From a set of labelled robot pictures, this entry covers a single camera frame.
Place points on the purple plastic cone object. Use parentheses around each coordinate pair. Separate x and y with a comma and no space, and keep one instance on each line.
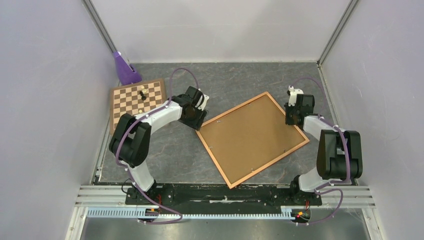
(125,71)

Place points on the aluminium rail frame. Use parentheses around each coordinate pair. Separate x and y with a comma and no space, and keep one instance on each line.
(110,197)

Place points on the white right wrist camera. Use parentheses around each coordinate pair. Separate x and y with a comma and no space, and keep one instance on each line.
(293,93)

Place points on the wooden chessboard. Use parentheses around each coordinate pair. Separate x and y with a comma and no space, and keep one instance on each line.
(127,99)

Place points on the brown cardboard backing board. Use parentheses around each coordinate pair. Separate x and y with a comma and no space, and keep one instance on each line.
(251,136)

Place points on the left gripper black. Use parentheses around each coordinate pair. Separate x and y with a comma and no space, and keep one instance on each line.
(197,123)

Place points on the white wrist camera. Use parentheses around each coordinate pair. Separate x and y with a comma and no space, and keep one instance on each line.
(203,102)
(293,93)

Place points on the black chess piece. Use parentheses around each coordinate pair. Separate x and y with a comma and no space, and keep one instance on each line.
(143,96)

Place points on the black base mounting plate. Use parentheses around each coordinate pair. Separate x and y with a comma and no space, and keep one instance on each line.
(219,199)

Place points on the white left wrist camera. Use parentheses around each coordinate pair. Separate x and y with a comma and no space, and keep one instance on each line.
(203,102)

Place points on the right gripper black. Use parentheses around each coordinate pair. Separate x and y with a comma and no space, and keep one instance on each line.
(288,121)

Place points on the wooden picture frame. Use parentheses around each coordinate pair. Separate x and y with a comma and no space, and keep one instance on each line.
(232,184)

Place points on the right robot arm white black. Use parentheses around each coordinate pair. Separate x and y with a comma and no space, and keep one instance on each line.
(339,154)

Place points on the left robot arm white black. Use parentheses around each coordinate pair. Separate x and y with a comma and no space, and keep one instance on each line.
(130,142)

